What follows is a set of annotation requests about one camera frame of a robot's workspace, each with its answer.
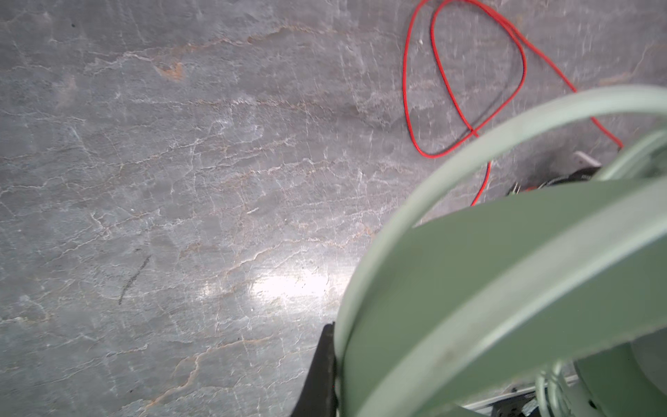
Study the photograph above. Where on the black white headphones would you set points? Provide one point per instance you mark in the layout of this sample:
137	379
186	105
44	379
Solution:
589	167

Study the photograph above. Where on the green white headphones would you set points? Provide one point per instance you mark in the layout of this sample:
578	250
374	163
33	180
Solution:
566	284

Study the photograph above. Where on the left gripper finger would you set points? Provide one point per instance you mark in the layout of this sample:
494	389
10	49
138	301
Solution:
318	398

